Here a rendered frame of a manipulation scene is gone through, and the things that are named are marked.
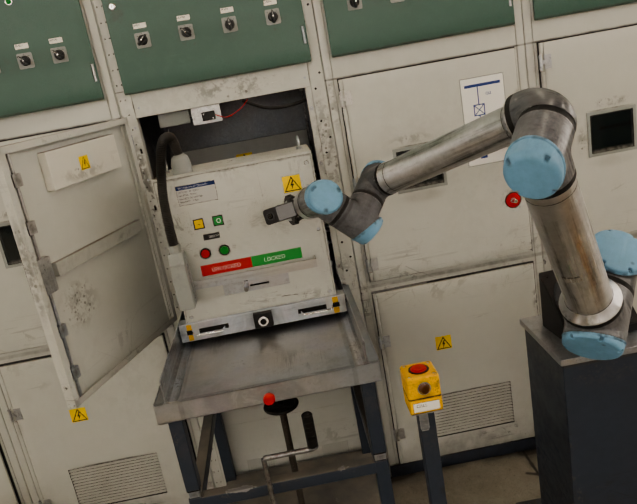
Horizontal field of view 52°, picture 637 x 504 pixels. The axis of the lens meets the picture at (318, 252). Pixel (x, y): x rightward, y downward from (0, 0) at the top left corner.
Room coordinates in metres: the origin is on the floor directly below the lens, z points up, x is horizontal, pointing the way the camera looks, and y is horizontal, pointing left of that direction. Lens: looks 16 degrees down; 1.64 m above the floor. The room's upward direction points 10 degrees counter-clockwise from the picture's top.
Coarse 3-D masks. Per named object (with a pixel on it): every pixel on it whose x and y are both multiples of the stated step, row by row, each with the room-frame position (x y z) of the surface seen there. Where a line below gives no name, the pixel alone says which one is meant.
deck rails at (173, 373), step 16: (336, 272) 2.29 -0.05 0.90; (336, 288) 2.27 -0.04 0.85; (352, 320) 1.89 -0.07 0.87; (176, 336) 1.94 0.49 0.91; (352, 336) 1.82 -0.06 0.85; (176, 352) 1.88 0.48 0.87; (352, 352) 1.71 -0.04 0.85; (176, 368) 1.82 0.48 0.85; (160, 384) 1.61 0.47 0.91; (176, 384) 1.71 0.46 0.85; (176, 400) 1.61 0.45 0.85
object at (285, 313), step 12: (312, 300) 1.99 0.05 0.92; (324, 300) 1.99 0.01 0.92; (252, 312) 1.98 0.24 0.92; (276, 312) 1.98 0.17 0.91; (288, 312) 1.99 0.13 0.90; (324, 312) 1.99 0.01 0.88; (180, 324) 1.99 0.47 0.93; (204, 324) 1.98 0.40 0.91; (216, 324) 1.98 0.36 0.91; (228, 324) 1.98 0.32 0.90; (240, 324) 1.98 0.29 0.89; (252, 324) 1.98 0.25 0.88; (276, 324) 1.98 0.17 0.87; (204, 336) 1.98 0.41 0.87
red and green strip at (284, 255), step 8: (296, 248) 2.00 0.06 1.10; (256, 256) 1.99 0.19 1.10; (264, 256) 2.00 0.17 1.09; (272, 256) 2.00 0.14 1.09; (280, 256) 2.00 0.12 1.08; (288, 256) 2.00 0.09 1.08; (296, 256) 2.00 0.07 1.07; (216, 264) 1.99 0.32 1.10; (224, 264) 1.99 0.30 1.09; (232, 264) 1.99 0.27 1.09; (240, 264) 1.99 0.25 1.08; (248, 264) 1.99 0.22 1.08; (256, 264) 1.99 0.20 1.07; (264, 264) 2.00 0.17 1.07; (208, 272) 1.99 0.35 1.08; (216, 272) 1.99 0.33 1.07
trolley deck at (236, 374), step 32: (320, 320) 2.00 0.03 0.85; (192, 352) 1.93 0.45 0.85; (224, 352) 1.88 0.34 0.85; (256, 352) 1.84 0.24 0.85; (288, 352) 1.80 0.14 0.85; (320, 352) 1.76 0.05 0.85; (192, 384) 1.70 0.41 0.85; (224, 384) 1.66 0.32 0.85; (256, 384) 1.63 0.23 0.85; (288, 384) 1.62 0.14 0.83; (320, 384) 1.62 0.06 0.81; (352, 384) 1.62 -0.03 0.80; (160, 416) 1.61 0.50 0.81; (192, 416) 1.61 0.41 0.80
